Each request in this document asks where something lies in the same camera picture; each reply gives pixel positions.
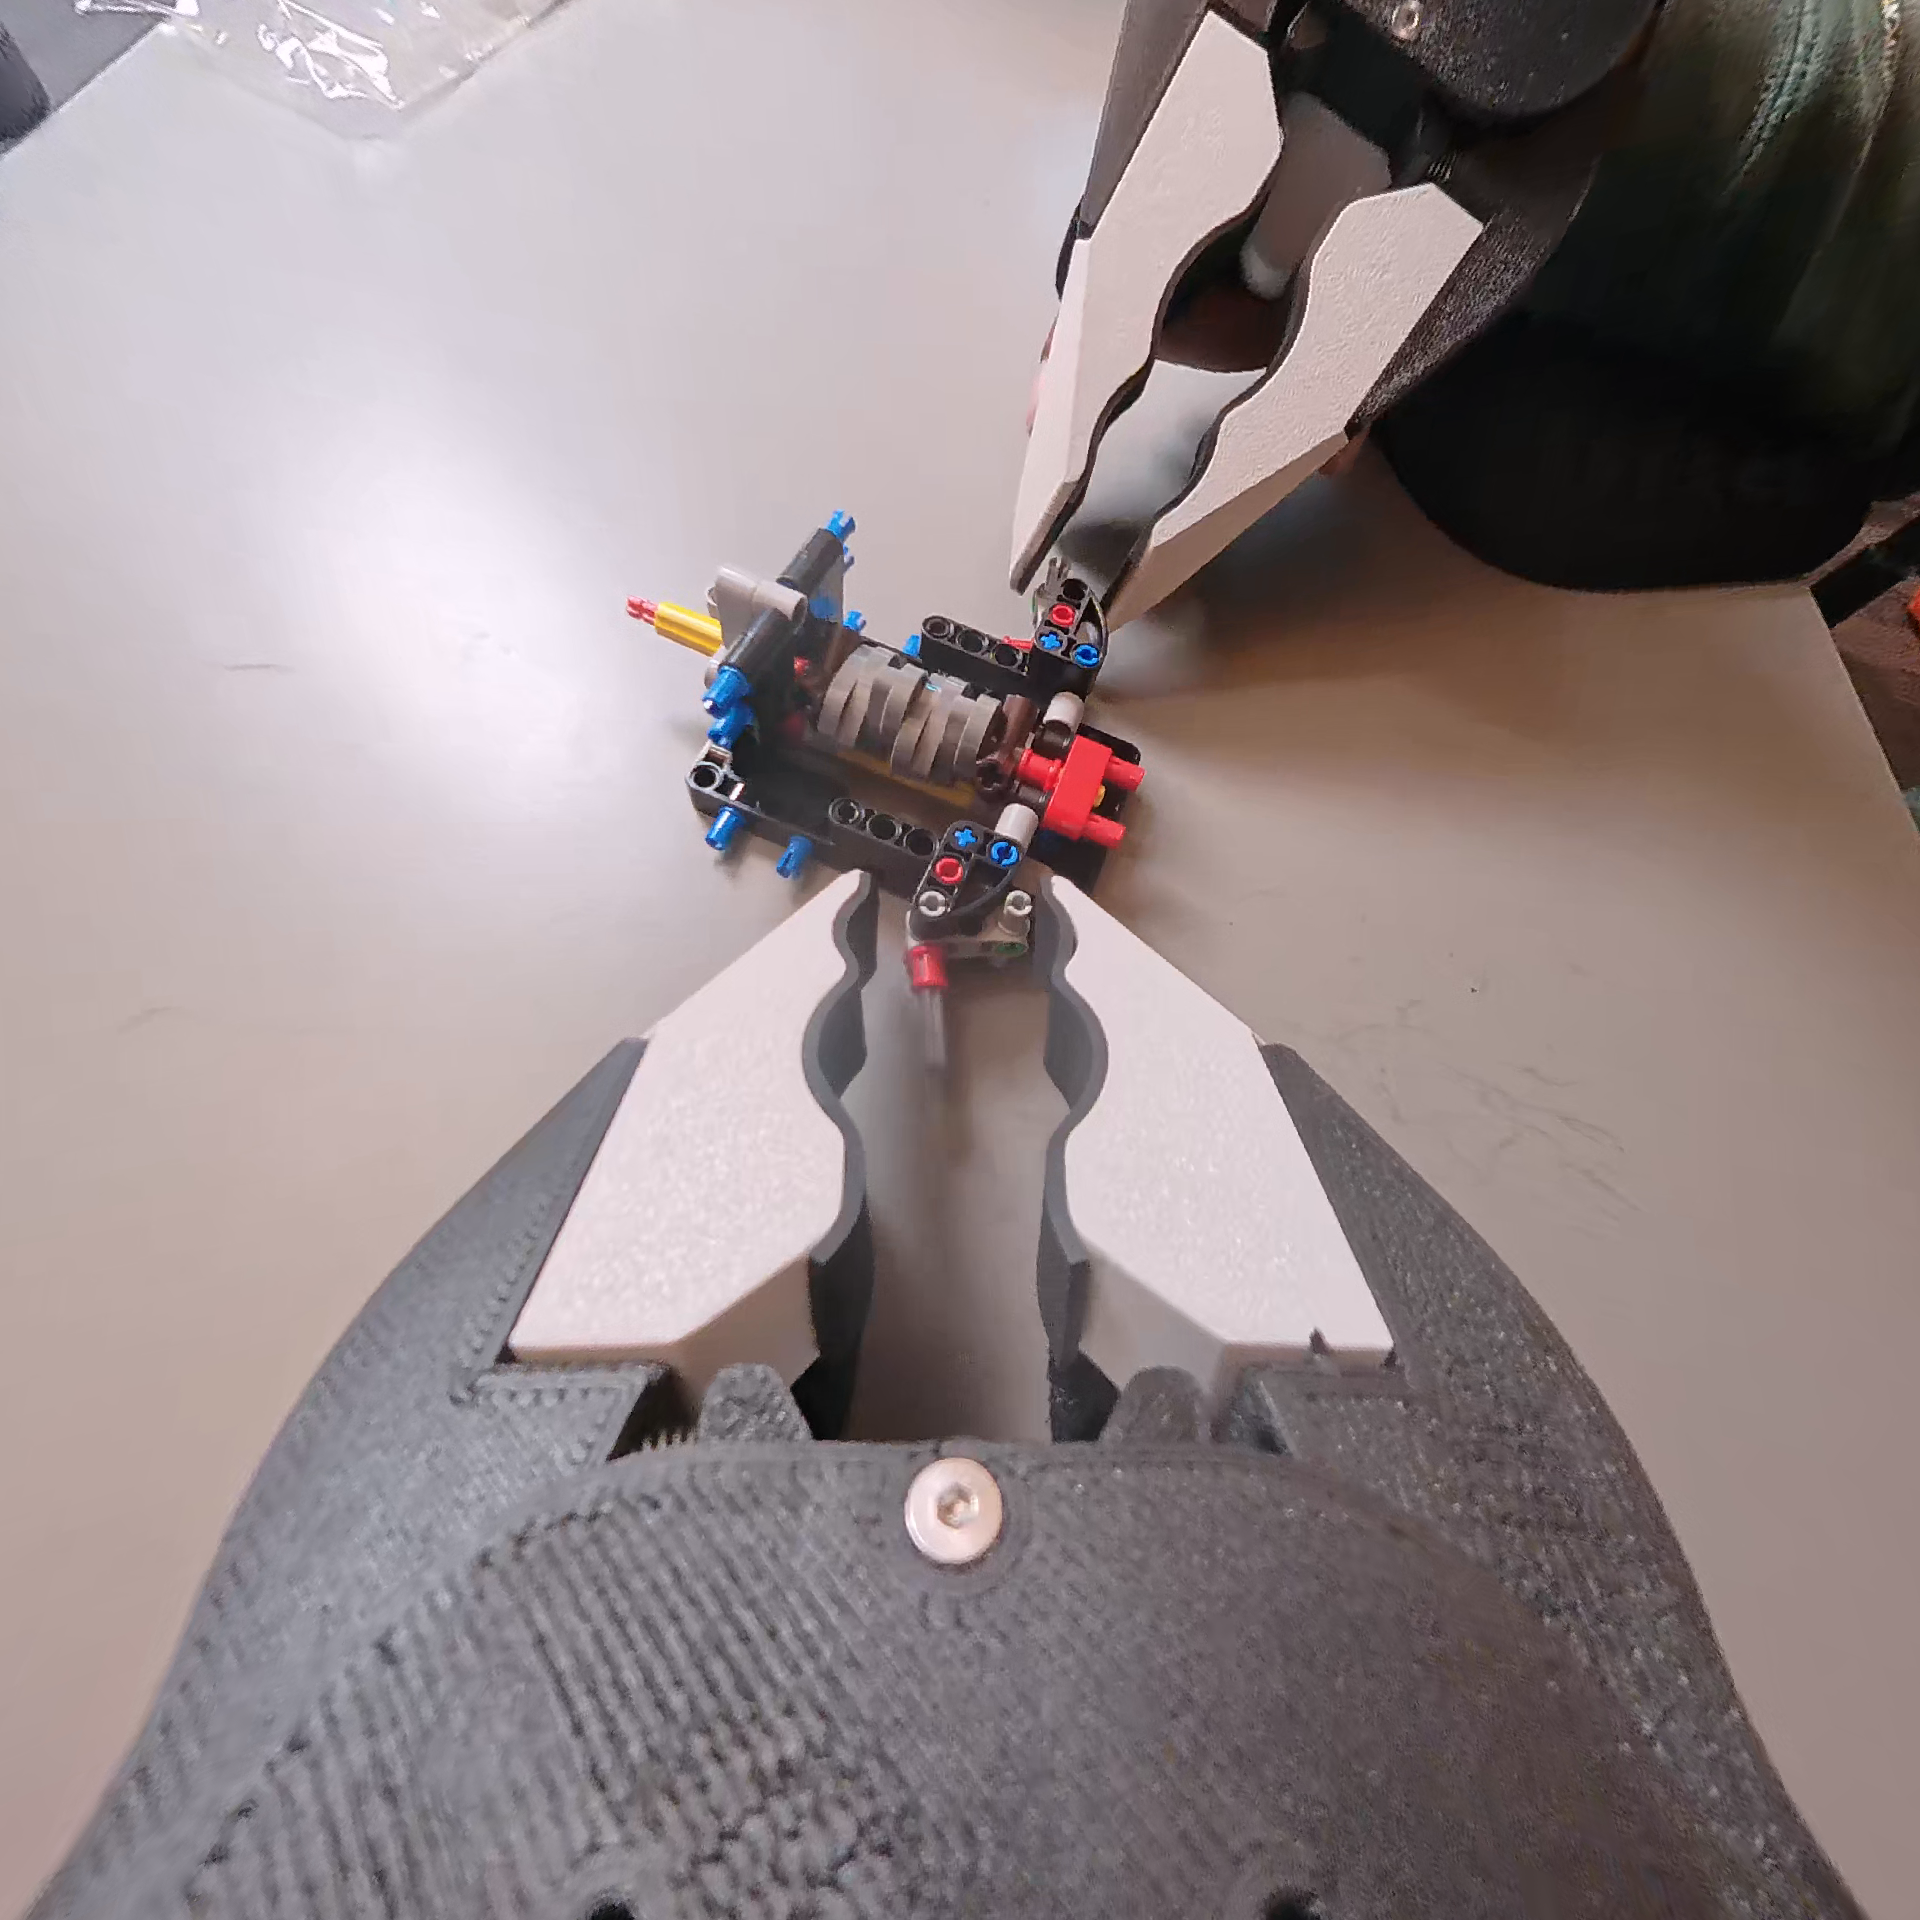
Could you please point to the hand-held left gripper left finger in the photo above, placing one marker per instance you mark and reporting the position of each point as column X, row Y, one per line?
column 678, row 1202

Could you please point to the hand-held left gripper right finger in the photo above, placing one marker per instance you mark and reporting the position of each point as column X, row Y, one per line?
column 1216, row 1202

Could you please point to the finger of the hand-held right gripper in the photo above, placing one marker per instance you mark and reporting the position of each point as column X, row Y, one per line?
column 1350, row 328
column 1158, row 195

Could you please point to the black lego beam subassembly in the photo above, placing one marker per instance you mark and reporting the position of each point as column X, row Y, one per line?
column 977, row 642

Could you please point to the lego chassis assembly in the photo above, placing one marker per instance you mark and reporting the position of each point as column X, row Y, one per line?
column 897, row 722

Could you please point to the person's right forearm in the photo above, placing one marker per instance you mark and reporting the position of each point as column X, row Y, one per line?
column 1770, row 226

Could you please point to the person's right hand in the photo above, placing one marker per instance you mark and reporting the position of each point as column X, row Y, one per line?
column 1222, row 326

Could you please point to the crumpled clear plastic bag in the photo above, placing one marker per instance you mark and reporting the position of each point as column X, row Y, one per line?
column 344, row 60

